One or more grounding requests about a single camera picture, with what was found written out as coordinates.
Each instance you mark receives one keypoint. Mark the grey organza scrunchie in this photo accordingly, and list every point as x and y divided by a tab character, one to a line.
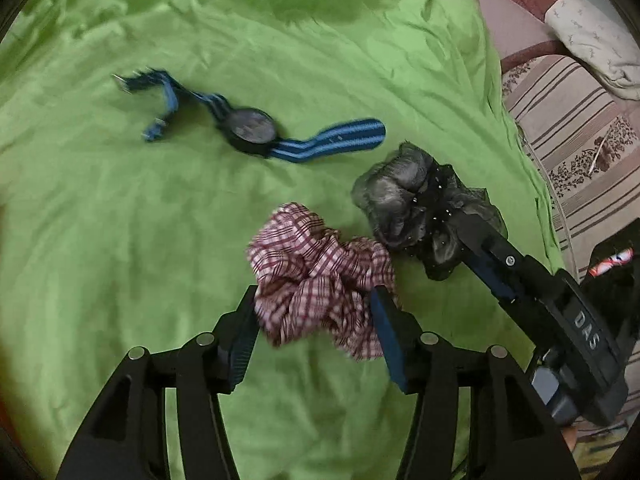
400	195

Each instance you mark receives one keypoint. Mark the mauve sofa cushion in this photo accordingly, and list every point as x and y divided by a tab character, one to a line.
510	25

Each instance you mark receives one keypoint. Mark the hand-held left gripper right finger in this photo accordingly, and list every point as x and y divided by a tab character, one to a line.
387	335

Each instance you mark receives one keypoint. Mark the red plaid scrunchie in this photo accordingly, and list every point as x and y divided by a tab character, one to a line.
310	270

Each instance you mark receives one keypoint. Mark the striped floral bed cover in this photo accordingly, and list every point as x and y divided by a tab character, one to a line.
565	100

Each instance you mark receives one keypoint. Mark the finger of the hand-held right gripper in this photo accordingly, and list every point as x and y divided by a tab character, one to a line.
492	247
495	282

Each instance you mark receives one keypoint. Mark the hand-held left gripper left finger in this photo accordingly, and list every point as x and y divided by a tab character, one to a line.
242	332

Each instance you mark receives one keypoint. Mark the green bed sheet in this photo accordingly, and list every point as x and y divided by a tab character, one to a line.
125	235

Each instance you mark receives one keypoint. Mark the white patterned pillow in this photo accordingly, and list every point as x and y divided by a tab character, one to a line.
595	40

